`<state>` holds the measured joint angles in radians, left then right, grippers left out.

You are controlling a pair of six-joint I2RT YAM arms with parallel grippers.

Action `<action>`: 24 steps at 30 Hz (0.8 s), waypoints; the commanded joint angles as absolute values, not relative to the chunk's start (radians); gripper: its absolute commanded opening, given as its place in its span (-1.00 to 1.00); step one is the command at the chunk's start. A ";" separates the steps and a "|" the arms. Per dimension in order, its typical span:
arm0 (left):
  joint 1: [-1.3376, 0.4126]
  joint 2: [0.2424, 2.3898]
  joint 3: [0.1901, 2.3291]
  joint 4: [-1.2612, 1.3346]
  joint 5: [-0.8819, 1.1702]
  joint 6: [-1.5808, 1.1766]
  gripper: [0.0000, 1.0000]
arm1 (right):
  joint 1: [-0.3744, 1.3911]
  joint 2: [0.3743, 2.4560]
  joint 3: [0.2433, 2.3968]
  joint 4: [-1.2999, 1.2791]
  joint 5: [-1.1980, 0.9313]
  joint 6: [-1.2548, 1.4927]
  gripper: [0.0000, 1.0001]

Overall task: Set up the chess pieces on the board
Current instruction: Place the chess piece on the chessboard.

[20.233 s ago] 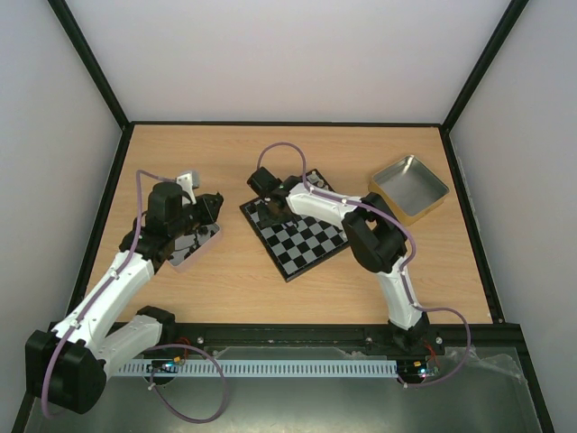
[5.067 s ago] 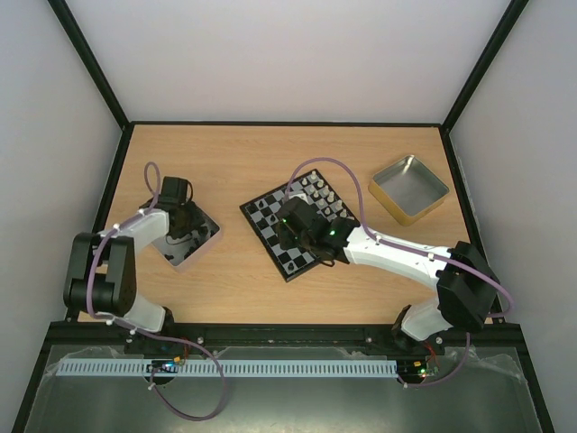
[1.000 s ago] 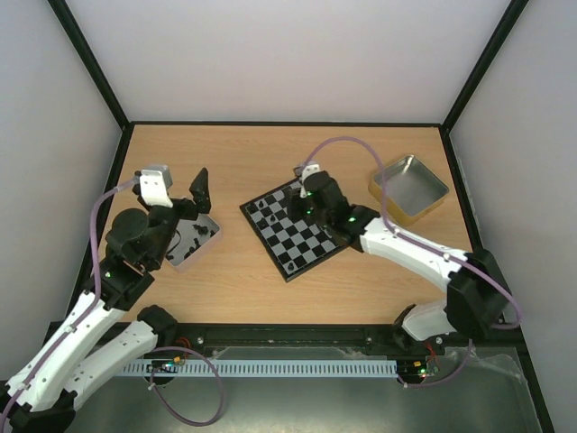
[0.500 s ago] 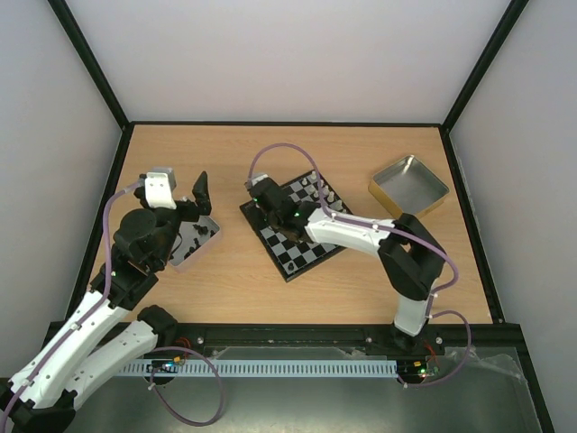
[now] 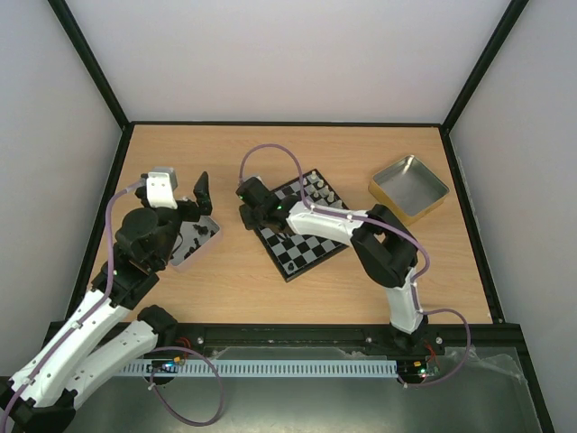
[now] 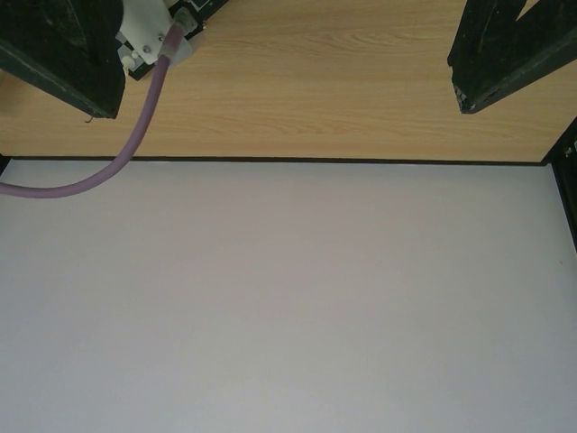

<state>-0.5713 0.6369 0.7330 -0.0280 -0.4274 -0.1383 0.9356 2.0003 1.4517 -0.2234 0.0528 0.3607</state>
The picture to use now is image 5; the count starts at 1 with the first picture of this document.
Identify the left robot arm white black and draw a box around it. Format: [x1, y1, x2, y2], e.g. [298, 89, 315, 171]
[1, 167, 212, 432]

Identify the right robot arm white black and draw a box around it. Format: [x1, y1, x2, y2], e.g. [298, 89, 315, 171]
[236, 177, 428, 354]

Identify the pink tin with black pieces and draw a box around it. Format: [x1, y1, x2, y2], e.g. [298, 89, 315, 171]
[169, 216, 223, 272]

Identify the black grey chess board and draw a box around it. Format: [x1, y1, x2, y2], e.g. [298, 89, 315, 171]
[253, 170, 348, 282]

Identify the yellow empty tin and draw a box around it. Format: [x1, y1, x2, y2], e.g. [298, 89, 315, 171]
[368, 154, 450, 226]

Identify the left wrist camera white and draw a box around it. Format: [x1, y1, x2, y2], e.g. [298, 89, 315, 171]
[145, 167, 178, 209]

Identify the black aluminium frame rail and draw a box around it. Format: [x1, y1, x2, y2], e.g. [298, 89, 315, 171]
[174, 323, 528, 359]

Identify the light blue cable duct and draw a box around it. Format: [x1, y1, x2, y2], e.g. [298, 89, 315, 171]
[118, 359, 398, 378]

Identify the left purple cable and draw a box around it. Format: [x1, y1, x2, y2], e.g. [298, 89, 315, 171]
[0, 184, 224, 425]

